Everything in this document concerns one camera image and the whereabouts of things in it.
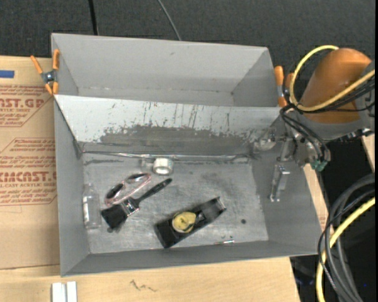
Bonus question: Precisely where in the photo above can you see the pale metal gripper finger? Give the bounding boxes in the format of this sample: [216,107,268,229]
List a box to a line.
[254,130,286,152]
[268,164,291,203]

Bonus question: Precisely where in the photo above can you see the grey metal bin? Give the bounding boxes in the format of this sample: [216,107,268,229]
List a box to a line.
[50,32,323,277]

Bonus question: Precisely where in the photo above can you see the white tape roll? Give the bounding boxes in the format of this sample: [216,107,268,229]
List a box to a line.
[152,157,175,176]

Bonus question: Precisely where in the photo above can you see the pink sunglasses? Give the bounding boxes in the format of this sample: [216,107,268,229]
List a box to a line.
[104,172,152,207]

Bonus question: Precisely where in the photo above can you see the black paintbrush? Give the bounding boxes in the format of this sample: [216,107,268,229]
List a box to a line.
[100,177,173,230]

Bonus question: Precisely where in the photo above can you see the clear glass bottle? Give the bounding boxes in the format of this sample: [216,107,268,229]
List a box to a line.
[82,183,103,230]

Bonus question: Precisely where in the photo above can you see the brown cardboard board red print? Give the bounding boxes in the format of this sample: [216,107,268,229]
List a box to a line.
[0,54,62,271]

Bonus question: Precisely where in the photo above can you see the black cylinder on white bracket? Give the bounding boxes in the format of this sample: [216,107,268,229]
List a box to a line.
[346,129,374,140]

